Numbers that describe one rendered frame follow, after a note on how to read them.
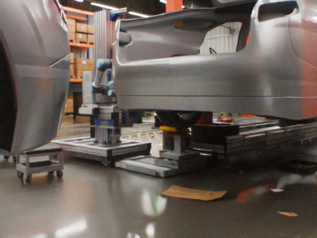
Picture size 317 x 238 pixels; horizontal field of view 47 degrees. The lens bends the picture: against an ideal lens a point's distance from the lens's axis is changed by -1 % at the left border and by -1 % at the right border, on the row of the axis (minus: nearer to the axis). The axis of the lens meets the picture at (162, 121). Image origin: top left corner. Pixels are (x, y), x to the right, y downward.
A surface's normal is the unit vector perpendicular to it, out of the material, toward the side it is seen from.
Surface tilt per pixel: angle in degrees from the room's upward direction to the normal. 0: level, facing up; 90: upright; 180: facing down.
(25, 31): 90
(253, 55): 90
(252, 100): 102
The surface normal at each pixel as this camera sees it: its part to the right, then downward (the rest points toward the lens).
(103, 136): -0.63, 0.06
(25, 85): 0.90, 0.08
